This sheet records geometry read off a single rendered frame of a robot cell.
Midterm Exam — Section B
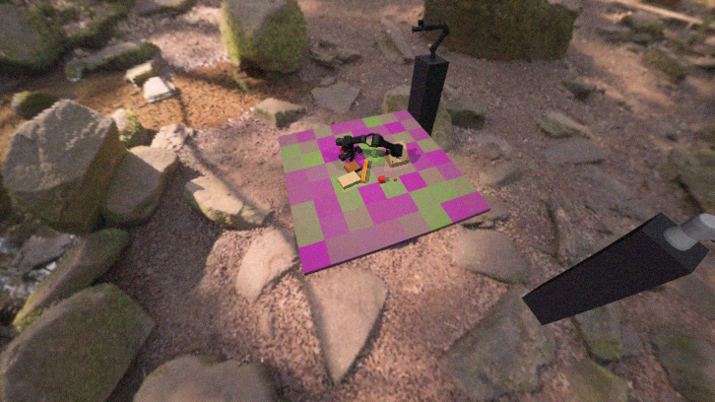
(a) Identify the orange rectangular bar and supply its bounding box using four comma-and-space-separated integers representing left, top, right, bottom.
360, 160, 368, 183

